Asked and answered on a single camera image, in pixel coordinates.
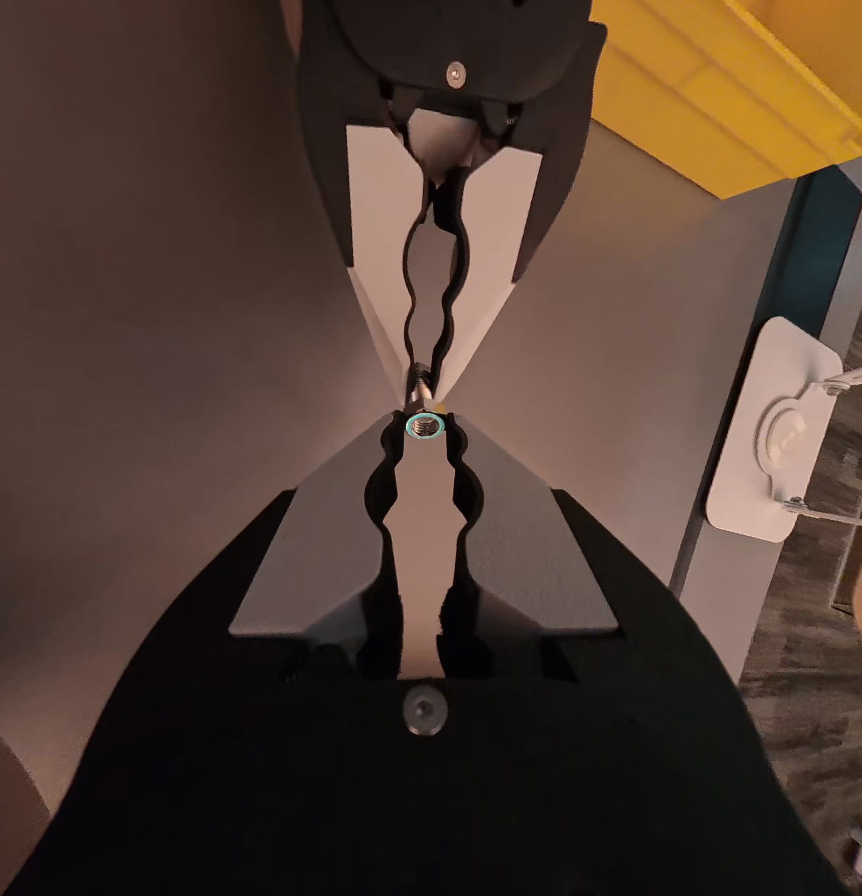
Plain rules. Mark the yellow divided plastic bin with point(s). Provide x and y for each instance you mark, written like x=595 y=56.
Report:
x=718 y=84

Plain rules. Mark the steel hex nut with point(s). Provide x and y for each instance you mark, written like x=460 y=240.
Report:
x=411 y=434

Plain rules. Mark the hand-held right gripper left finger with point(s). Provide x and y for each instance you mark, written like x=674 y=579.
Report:
x=312 y=560

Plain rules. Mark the steel hex bolt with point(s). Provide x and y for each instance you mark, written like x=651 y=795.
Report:
x=418 y=390

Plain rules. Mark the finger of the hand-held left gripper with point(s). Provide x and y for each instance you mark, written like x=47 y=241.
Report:
x=375 y=210
x=501 y=210

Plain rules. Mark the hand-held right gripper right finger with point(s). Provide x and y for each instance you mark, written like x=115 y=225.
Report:
x=536 y=560

